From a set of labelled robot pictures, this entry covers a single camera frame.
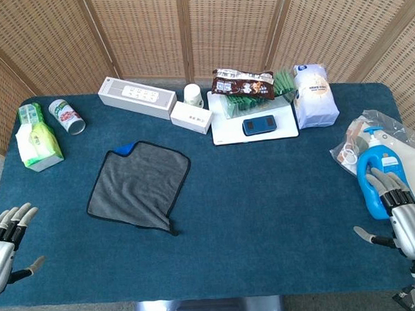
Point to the bamboo folding screen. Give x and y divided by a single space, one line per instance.
199 29

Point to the white green drink can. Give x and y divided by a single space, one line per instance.
67 116

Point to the white rectangular board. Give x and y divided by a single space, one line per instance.
286 122

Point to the blue whiteboard eraser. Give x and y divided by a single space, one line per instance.
259 126

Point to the teal carpet table cover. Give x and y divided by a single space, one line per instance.
249 213

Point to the white flour bag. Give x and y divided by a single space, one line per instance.
315 96

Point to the long white power strip box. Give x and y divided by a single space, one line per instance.
137 96

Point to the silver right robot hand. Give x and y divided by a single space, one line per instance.
413 231

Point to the white paper cup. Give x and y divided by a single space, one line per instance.
193 94

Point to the brown snack bag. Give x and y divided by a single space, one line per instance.
242 84

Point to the small white cardboard box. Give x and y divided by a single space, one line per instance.
191 117

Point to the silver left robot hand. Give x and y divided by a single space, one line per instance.
0 252

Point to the clear plastic zip bag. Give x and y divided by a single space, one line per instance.
404 140

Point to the grey and blue cloth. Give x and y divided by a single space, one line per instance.
139 188

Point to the clear box of green sachets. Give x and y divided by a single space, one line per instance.
239 106

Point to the blue detergent pump bottle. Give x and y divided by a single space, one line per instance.
369 188

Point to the green white tissue pack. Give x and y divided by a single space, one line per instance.
37 141

